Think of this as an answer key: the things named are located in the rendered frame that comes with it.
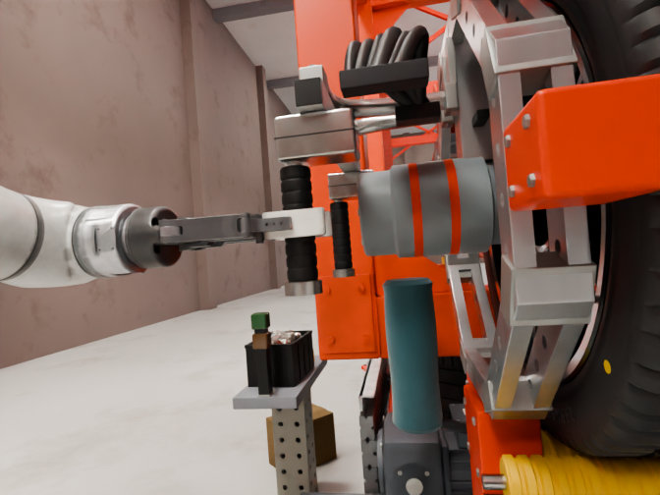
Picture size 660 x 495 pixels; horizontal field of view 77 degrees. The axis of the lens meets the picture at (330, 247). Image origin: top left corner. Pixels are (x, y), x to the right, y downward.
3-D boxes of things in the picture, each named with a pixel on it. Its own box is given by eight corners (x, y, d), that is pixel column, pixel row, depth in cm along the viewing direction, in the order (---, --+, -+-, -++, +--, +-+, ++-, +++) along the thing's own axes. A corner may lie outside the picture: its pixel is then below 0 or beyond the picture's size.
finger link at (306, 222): (264, 213, 47) (261, 212, 46) (324, 207, 46) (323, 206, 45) (265, 240, 47) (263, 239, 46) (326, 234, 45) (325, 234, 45)
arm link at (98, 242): (74, 280, 48) (120, 277, 47) (70, 202, 48) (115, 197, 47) (126, 276, 57) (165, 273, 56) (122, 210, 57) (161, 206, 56)
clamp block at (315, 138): (357, 151, 44) (353, 102, 44) (275, 160, 46) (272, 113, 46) (360, 161, 49) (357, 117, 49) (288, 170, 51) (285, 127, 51)
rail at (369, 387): (393, 476, 114) (387, 397, 115) (359, 475, 116) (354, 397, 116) (399, 323, 358) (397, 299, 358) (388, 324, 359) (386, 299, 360)
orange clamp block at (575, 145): (607, 203, 33) (683, 187, 24) (504, 212, 35) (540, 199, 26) (599, 118, 33) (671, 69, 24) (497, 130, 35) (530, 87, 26)
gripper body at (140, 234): (162, 267, 55) (227, 262, 54) (120, 270, 47) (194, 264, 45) (158, 211, 56) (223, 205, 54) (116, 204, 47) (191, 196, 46)
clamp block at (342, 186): (375, 194, 78) (373, 167, 78) (328, 199, 79) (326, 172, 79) (377, 197, 83) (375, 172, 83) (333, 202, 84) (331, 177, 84)
